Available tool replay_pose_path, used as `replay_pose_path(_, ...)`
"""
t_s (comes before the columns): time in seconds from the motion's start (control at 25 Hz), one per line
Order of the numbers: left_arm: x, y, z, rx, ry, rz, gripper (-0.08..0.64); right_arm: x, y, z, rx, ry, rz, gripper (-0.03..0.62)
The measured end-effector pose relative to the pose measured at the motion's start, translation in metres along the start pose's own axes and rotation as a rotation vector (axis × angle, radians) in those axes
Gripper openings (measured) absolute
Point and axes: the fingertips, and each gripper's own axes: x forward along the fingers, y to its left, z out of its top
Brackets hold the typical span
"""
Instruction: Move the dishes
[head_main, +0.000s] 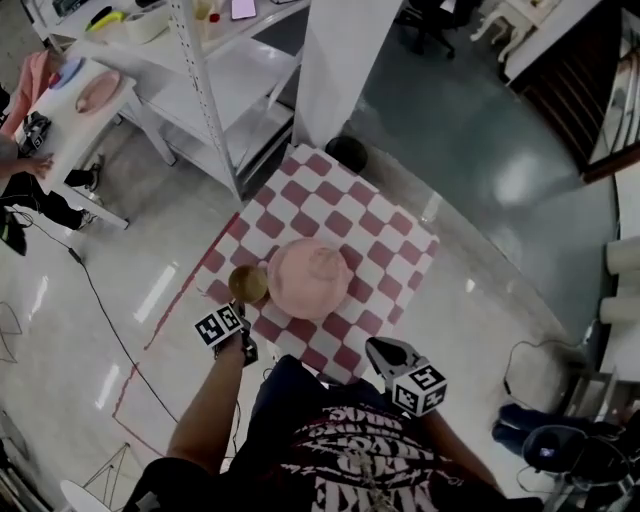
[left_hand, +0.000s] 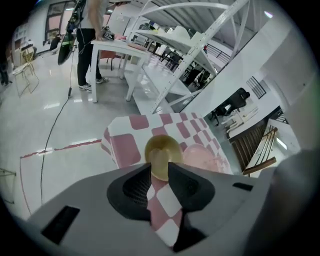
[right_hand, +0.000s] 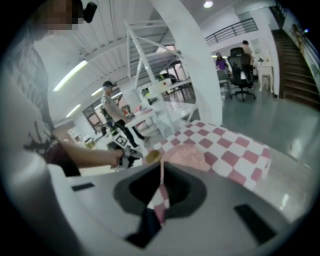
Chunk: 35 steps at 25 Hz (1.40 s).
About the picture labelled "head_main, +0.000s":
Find person's dark printed shirt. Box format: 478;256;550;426
124;354;544;512

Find yellow object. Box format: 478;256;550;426
84;9;127;33

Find blue plate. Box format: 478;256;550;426
48;57;86;91

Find white round side table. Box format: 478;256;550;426
59;442;132;512

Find white storage bin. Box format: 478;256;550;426
122;7;172;44

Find small brown bowl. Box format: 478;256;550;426
228;263;270;304

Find black office chair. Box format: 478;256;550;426
394;0;457;59

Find white pillar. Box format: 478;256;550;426
292;0;404;149

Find black handheld device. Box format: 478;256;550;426
17;110;54;152

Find white ornate table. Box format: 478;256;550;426
469;0;551;64

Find pale pink dish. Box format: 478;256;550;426
74;69;123;116

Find long black floor cable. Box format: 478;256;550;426
14;209;179;424

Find person's left forearm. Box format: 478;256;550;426
166;344;251;476

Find checkered cloth table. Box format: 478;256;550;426
194;144;441;386

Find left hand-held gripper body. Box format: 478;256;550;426
193;303;260;369

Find white metal shelf rack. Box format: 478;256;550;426
29;0;311;201

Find pink plate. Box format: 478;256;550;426
266;238;351;321

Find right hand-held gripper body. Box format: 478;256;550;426
382;354;449;419

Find pink cloth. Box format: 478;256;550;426
0;49;64;137

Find looped black cable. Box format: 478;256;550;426
501;339;587;397

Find white paper rolls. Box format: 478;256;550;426
597;238;640;327

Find person's right forearm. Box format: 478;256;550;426
422;407;501;494

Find black round bin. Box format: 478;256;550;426
324;135;370;174

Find cream container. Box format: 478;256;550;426
192;0;224;22

